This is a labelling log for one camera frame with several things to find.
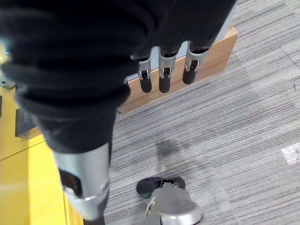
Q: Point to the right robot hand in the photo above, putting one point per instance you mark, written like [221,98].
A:
[70,58]

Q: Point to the yellow shelf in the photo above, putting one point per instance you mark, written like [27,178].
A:
[25,182]

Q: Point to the grey metal shelf bracket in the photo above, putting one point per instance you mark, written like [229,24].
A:
[5,82]

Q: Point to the black sole-shaped part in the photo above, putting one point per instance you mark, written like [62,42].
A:
[1,106]
[24,124]

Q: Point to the dark robot foot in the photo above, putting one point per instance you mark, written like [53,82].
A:
[146,186]

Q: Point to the white floor tape patch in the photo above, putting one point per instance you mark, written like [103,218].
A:
[291,153]

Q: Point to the brown wooden platform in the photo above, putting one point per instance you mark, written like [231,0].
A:
[211,61]

